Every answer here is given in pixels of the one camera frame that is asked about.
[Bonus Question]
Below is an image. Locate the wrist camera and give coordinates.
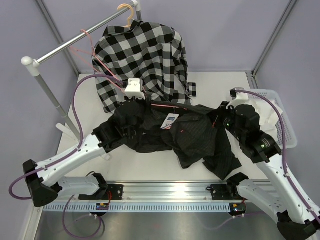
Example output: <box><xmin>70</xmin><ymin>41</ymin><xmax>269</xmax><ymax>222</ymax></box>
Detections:
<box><xmin>124</xmin><ymin>78</ymin><xmax>146</xmax><ymax>100</ymax></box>
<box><xmin>226</xmin><ymin>87</ymin><xmax>250</xmax><ymax>110</ymax></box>

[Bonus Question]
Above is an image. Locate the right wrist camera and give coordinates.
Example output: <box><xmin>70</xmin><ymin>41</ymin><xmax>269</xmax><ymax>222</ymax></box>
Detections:
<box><xmin>226</xmin><ymin>87</ymin><xmax>250</xmax><ymax>110</ymax></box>

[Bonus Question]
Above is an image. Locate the beige wooden hanger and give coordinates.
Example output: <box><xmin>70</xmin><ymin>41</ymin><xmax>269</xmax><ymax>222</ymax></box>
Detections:
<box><xmin>116</xmin><ymin>3</ymin><xmax>135</xmax><ymax>29</ymax></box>

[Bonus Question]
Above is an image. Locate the metal clothes rack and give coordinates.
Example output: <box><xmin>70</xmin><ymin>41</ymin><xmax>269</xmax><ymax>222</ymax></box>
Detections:
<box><xmin>21</xmin><ymin>0</ymin><xmax>142</xmax><ymax>140</ymax></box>

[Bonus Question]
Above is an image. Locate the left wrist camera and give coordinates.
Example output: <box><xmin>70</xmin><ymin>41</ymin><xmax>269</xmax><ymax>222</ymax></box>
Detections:
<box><xmin>124</xmin><ymin>78</ymin><xmax>146</xmax><ymax>100</ymax></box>

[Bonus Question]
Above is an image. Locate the white plastic basket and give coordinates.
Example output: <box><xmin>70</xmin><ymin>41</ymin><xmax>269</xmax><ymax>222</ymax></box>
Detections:
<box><xmin>248</xmin><ymin>89</ymin><xmax>298</xmax><ymax>149</ymax></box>

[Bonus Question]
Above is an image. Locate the pink wire hanger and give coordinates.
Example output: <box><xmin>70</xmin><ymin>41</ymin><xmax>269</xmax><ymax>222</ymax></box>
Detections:
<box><xmin>69</xmin><ymin>29</ymin><xmax>124</xmax><ymax>92</ymax></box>
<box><xmin>150</xmin><ymin>103</ymin><xmax>179</xmax><ymax>109</ymax></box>

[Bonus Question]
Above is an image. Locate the black white checkered shirt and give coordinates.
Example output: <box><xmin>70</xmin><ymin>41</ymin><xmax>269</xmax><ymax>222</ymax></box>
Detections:
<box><xmin>92</xmin><ymin>20</ymin><xmax>197</xmax><ymax>105</ymax></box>

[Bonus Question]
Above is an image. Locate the aluminium mounting rail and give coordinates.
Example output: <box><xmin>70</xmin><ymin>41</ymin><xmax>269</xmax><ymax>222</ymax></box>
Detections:
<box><xmin>52</xmin><ymin>181</ymin><xmax>258</xmax><ymax>204</ymax></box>

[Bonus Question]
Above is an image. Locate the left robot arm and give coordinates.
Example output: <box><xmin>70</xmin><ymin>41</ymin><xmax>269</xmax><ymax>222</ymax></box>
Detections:
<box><xmin>23</xmin><ymin>99</ymin><xmax>149</xmax><ymax>207</ymax></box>

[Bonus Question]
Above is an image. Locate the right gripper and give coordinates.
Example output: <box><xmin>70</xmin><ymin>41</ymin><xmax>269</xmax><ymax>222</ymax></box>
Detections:
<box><xmin>209</xmin><ymin>101</ymin><xmax>246</xmax><ymax>142</ymax></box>

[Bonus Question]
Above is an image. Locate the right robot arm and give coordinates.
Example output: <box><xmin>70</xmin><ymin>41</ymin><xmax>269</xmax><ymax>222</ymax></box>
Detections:
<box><xmin>209</xmin><ymin>101</ymin><xmax>320</xmax><ymax>240</ymax></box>

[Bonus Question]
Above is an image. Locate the white slotted cable duct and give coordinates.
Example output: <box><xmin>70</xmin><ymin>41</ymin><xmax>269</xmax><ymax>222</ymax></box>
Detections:
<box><xmin>43</xmin><ymin>202</ymin><xmax>231</xmax><ymax>213</ymax></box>

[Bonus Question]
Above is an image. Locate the black pinstripe shirt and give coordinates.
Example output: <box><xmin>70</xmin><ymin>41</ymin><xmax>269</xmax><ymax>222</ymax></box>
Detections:
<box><xmin>125</xmin><ymin>101</ymin><xmax>242</xmax><ymax>180</ymax></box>

